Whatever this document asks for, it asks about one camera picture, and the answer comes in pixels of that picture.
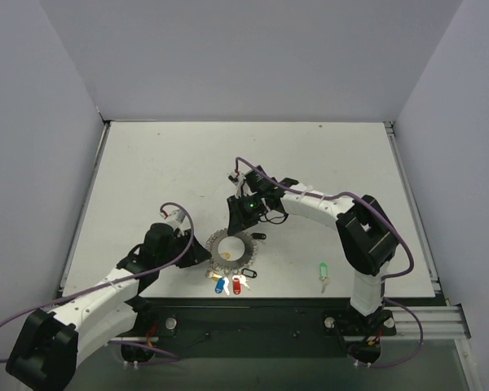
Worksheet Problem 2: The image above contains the metal disc with keyrings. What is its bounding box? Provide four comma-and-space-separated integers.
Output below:
205, 229, 258, 276

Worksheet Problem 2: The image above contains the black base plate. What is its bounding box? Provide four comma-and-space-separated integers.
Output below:
124, 298, 396, 359

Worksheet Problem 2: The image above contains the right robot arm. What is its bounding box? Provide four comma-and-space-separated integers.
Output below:
227, 178, 398, 318

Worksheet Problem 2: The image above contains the green tagged key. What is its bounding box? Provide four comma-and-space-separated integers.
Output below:
319, 262, 329, 294

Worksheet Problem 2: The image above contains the red tagged key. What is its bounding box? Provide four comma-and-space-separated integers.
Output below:
231, 275, 250, 295

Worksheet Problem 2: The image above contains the blue tagged key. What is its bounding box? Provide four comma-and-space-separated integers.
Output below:
206, 270, 229, 295

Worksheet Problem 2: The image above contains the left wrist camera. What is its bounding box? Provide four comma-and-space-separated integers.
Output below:
160, 209, 188, 230

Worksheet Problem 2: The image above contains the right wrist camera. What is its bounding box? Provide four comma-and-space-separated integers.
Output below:
228, 165, 271, 199

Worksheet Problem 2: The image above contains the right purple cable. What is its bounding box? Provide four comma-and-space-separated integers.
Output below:
234, 156, 425, 370

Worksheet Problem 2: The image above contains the purple cable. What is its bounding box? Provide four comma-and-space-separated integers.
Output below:
234, 156, 425, 370
0, 202, 195, 363

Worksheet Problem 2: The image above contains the aluminium rail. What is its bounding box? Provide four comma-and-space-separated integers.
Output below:
381, 305, 472, 340

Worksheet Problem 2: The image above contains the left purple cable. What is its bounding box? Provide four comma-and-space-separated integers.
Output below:
0, 202, 195, 363

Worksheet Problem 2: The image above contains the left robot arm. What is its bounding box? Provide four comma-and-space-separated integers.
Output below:
6, 223, 211, 390

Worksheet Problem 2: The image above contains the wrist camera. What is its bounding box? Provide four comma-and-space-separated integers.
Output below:
228, 165, 271, 199
160, 209, 188, 230

